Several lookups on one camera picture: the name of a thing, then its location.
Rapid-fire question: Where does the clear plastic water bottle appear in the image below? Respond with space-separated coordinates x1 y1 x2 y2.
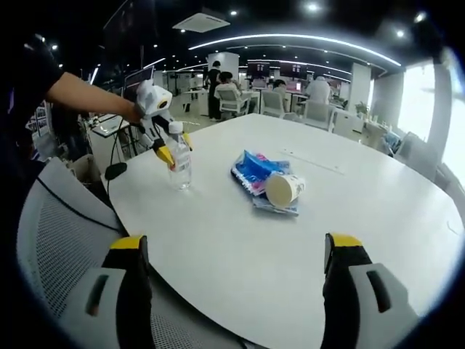
167 121 193 192

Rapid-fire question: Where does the blue sponge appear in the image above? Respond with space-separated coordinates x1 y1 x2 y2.
232 159 302 218

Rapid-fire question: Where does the long ceiling light strip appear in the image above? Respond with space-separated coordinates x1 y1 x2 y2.
188 33 403 67

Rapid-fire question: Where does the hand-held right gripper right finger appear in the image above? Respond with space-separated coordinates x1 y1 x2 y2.
321 233 421 349

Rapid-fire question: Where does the dark monitor screen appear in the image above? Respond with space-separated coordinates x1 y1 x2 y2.
123 67 155 100

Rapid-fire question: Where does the white table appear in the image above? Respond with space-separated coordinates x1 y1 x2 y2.
105 112 465 342

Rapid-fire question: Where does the blue white poster board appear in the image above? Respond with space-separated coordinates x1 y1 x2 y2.
25 103 52 139

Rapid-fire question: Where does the white mesh office chair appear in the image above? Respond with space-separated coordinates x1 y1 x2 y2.
16 158 251 349

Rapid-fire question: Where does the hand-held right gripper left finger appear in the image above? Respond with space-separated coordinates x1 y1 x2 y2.
65 235 153 349

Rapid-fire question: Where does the white paper cup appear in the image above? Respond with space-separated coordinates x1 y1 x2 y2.
264 172 307 206

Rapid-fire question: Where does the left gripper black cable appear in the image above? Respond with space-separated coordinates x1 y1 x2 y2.
104 121 161 181

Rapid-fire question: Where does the ceiling air vent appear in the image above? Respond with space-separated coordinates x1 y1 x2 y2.
172 12 232 32

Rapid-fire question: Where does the white table socket panel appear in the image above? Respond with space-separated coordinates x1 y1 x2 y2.
279 148 346 175

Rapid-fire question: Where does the blue tissue pack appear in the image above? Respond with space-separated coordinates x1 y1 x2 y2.
229 149 288 196

